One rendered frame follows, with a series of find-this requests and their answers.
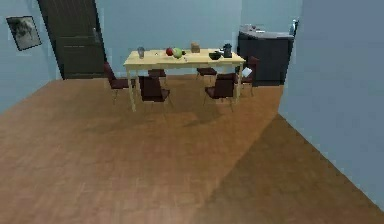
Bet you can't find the dark red chair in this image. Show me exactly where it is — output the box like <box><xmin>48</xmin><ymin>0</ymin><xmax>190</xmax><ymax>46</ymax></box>
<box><xmin>240</xmin><ymin>55</ymin><xmax>261</xmax><ymax>98</ymax></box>
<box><xmin>203</xmin><ymin>72</ymin><xmax>239</xmax><ymax>113</ymax></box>
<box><xmin>138</xmin><ymin>75</ymin><xmax>174</xmax><ymax>111</ymax></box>
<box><xmin>195</xmin><ymin>67</ymin><xmax>218</xmax><ymax>84</ymax></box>
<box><xmin>102</xmin><ymin>61</ymin><xmax>136</xmax><ymax>102</ymax></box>
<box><xmin>147</xmin><ymin>68</ymin><xmax>168</xmax><ymax>85</ymax></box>

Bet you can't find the pale yellow dining table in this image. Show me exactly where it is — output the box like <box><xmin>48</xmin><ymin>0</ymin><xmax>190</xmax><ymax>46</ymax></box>
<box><xmin>123</xmin><ymin>48</ymin><xmax>247</xmax><ymax>113</ymax></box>

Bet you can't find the black kettle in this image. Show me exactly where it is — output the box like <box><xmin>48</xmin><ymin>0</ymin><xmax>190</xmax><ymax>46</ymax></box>
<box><xmin>222</xmin><ymin>43</ymin><xmax>234</xmax><ymax>59</ymax></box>

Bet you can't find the dark grey kitchen counter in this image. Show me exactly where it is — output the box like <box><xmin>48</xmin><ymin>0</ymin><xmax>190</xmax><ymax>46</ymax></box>
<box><xmin>237</xmin><ymin>24</ymin><xmax>296</xmax><ymax>88</ymax></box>

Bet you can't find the pale blue bottle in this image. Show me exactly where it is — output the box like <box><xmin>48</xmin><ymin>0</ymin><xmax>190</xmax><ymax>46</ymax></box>
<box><xmin>289</xmin><ymin>19</ymin><xmax>299</xmax><ymax>37</ymax></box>

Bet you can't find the dark brown room door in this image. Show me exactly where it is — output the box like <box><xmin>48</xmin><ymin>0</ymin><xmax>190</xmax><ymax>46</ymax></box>
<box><xmin>37</xmin><ymin>0</ymin><xmax>108</xmax><ymax>80</ymax></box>

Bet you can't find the framed grey wall picture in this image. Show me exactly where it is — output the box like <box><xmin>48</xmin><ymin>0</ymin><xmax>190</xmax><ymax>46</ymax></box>
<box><xmin>5</xmin><ymin>15</ymin><xmax>43</xmax><ymax>52</ymax></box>

